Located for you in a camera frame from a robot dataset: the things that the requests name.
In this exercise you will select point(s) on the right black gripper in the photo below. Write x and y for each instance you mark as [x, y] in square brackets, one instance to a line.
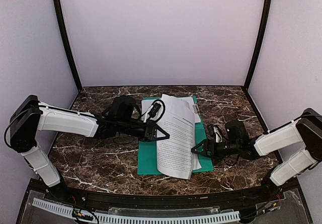
[209, 147]

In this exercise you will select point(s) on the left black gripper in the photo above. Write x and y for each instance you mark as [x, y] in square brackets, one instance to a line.
[151, 131]

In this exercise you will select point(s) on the green plastic folder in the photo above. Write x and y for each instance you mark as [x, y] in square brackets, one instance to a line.
[147, 159]

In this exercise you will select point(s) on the printed paper sheet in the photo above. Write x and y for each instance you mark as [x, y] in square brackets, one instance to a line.
[174, 156]

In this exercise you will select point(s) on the white paper sheet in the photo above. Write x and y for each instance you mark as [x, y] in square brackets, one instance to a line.
[147, 104]

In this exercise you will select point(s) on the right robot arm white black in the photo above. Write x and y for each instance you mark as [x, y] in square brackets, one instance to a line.
[302, 135]

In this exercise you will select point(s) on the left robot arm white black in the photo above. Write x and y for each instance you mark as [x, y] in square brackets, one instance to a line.
[24, 131]

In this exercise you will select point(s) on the metal top clip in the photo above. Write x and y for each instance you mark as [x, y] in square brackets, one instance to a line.
[196, 109]

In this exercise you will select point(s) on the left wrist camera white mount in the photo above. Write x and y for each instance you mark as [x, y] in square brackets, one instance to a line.
[125, 108]

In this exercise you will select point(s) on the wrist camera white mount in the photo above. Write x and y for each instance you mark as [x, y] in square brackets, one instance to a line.
[235, 130]
[125, 108]

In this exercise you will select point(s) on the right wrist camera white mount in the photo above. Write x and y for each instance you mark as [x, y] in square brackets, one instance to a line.
[235, 130]

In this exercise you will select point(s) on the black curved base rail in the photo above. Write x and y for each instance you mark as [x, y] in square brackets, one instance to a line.
[244, 200]

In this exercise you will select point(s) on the white slotted cable duct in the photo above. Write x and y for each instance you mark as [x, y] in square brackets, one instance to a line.
[127, 215]

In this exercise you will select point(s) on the right black frame post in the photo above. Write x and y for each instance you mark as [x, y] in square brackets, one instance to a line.
[258, 43]

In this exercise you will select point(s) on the black frame post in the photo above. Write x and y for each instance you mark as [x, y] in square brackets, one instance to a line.
[66, 44]
[258, 43]

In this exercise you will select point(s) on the left black frame post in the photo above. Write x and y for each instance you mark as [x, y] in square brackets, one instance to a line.
[66, 44]

